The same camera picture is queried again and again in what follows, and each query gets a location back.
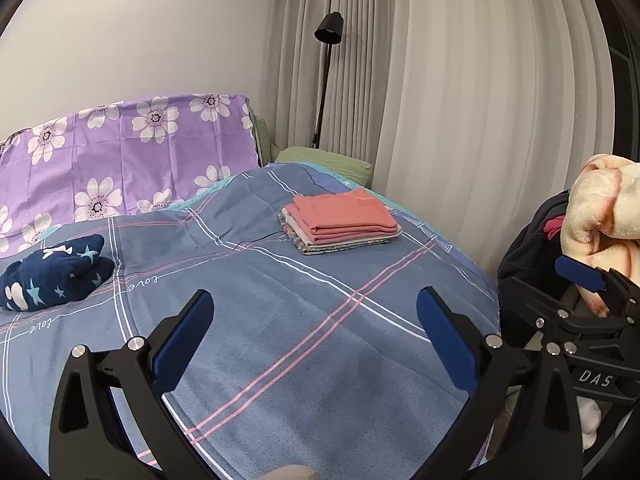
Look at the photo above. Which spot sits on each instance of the black floor lamp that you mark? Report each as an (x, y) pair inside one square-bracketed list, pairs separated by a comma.
[(329, 33)]

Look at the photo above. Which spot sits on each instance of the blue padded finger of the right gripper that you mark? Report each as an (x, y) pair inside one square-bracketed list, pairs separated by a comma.
[(580, 274)]

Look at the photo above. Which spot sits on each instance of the white pleated curtain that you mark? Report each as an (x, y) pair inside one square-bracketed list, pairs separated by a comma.
[(471, 112)]

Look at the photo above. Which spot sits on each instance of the cream fleece blanket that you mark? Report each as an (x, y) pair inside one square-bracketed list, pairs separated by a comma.
[(601, 226)]

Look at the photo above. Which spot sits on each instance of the blue plaid bed cover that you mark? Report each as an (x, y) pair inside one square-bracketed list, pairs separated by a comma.
[(312, 360)]

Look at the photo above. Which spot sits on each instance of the green pillow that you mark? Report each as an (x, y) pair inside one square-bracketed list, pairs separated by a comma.
[(353, 169)]

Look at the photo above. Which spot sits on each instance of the folded clothes stack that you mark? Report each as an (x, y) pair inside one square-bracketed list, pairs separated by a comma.
[(307, 247)]

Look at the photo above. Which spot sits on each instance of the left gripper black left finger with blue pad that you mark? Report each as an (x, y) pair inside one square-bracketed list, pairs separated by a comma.
[(110, 420)]

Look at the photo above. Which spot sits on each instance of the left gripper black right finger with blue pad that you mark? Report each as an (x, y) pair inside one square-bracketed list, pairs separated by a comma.
[(543, 439)]

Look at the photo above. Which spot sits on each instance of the purple floral pillow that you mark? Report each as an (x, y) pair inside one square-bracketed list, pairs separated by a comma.
[(120, 159)]

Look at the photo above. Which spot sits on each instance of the navy star fleece blanket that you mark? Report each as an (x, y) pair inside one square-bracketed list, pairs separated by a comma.
[(52, 276)]

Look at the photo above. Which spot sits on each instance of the salmon pink bear sweater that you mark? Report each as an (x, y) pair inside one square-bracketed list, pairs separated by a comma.
[(329, 218)]

